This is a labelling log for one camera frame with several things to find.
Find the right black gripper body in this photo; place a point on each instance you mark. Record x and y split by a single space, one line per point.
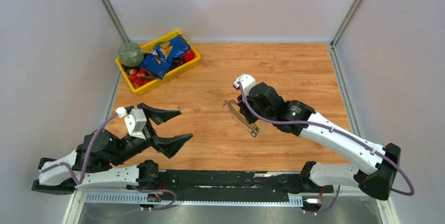
250 116

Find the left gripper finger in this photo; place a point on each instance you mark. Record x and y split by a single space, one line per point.
170 146
158 116

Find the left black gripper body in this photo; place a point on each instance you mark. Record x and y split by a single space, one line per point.
148 131

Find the silver keyring plate with rings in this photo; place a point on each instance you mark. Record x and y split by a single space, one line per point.
234 108

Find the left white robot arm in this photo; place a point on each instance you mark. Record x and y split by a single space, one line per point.
97 163

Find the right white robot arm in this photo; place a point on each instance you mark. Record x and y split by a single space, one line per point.
372 167

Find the yellow plastic bin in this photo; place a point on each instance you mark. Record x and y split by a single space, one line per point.
155 82

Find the blue snack bag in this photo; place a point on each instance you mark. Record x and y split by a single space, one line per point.
159 60

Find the dark grapes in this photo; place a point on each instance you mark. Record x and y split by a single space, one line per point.
177 62

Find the red tomato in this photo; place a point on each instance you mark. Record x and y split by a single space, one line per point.
190 55

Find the green melon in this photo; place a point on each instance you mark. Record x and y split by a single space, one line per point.
130 54

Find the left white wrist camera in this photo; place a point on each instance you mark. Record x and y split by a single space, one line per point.
135 121

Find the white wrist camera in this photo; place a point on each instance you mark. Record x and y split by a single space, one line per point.
244 82
135 121

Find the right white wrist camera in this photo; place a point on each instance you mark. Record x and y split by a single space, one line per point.
244 82

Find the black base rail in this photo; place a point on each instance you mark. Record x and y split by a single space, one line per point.
229 185

